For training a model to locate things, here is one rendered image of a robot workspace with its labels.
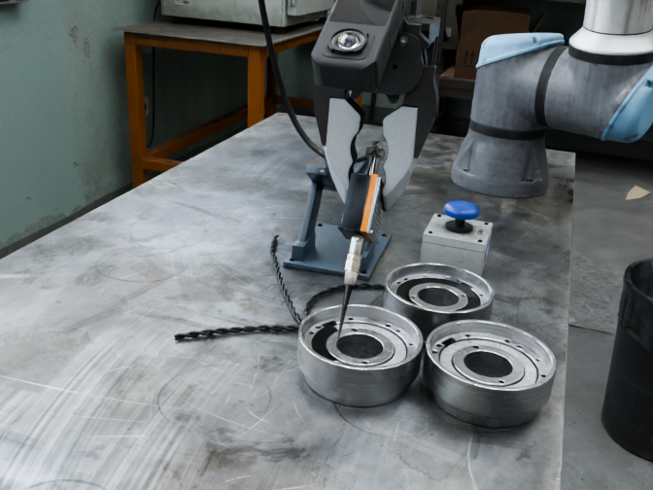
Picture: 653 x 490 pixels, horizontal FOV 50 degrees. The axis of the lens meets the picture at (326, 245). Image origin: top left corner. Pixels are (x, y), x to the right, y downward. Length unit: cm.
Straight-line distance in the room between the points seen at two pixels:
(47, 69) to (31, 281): 193
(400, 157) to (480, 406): 20
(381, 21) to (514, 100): 58
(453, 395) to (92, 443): 27
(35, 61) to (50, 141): 29
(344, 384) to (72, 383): 22
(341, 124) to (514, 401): 25
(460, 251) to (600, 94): 33
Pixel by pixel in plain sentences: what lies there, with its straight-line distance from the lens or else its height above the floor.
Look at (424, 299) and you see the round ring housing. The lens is 71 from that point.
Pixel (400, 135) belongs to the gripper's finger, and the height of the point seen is 101.
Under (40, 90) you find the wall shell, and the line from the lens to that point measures 266.
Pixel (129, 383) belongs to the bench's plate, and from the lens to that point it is 61.
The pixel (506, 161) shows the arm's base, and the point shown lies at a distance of 108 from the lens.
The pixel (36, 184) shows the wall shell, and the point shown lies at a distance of 269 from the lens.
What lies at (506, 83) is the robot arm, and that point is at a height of 97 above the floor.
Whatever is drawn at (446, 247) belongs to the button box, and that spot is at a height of 83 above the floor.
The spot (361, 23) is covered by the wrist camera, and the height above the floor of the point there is 109.
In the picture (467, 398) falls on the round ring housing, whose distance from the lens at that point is 56.
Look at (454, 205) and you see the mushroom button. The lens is 80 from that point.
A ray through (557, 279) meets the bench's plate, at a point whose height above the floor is 80.
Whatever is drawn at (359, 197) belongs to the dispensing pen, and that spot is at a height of 96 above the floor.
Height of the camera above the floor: 115
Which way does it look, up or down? 24 degrees down
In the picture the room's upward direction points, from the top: 3 degrees clockwise
